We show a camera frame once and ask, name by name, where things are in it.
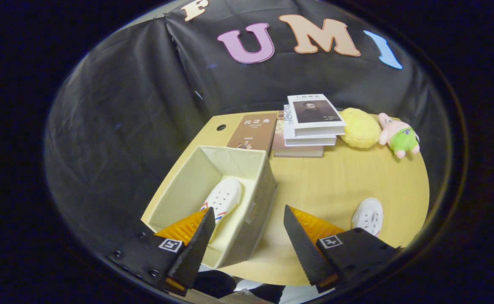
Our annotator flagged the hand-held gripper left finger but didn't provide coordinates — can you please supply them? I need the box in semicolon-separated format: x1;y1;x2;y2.
109;207;216;297

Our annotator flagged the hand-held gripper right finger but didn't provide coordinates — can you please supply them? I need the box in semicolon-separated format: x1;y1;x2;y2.
283;205;400;293

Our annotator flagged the white striped shoe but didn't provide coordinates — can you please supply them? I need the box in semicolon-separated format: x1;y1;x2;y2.
352;198;384;237
199;177;244;244

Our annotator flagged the beige fabric storage box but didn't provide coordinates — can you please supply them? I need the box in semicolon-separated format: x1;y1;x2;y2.
141;146;278;269

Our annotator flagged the thick brown book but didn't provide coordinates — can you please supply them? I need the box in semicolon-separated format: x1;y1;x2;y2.
272;111;324;158

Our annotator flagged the thin brown cover book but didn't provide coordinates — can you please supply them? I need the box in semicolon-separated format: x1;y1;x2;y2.
227;113;278;156

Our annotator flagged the yellow round plush toy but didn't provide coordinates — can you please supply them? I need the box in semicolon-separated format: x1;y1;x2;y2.
339;108;382;149

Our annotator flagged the white portrait cover book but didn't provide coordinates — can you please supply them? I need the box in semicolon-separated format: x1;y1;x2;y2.
287;94;347;138

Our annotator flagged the pink starfish plush toy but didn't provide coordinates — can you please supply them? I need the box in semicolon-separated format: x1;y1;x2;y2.
378;113;420;159

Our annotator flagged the black backdrop cloth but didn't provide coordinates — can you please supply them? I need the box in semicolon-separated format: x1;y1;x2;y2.
44;0;450;254

